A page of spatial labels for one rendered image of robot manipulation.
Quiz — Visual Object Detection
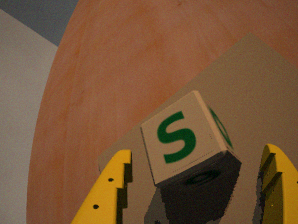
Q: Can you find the tan flat mat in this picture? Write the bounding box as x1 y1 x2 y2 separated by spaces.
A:
97 32 298 224

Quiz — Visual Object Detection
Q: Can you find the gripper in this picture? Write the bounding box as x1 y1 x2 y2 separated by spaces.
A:
71 144 298 224

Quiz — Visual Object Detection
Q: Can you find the beige letter block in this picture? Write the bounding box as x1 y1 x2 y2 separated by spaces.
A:
141 90 242 192

